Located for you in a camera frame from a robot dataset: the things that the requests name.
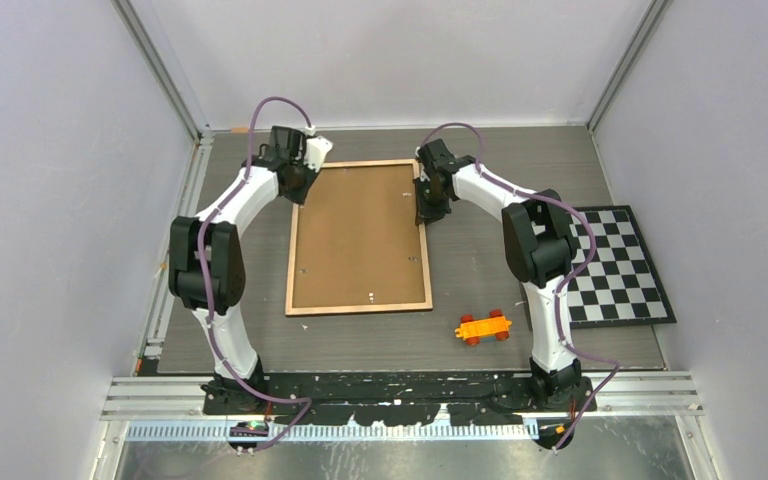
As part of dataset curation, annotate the black white checkerboard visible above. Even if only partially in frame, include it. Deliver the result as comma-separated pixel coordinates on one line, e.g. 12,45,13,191
567,205,677,329

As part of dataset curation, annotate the orange toy car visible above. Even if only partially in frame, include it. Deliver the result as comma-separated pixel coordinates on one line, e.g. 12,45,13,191
454,309,512,346

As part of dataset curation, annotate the aluminium rail front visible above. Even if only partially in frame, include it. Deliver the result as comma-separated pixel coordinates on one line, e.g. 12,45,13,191
102,371,703,426

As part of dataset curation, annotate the purple cable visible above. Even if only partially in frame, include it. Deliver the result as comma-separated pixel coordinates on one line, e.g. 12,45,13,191
418,122,622,454
195,96,316,454

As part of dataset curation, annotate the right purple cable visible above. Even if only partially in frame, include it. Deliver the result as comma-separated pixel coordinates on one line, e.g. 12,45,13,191
418,122,622,454

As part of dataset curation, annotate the black picture frame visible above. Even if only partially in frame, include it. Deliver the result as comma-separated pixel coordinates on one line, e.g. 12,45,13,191
285,159,433,316

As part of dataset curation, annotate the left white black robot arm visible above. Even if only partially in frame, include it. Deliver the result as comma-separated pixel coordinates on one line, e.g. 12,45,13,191
168,126,333,414

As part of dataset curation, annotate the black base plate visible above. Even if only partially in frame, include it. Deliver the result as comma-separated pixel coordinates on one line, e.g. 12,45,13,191
200,371,596,427

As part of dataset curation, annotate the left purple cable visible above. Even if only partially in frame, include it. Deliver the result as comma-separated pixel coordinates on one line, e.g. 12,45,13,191
195,96,316,454

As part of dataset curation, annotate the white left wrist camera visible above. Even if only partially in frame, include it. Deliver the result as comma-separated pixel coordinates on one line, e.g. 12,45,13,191
303,126,334,173

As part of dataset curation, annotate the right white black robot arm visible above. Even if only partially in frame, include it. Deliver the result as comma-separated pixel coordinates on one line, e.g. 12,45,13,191
415,139,582,411

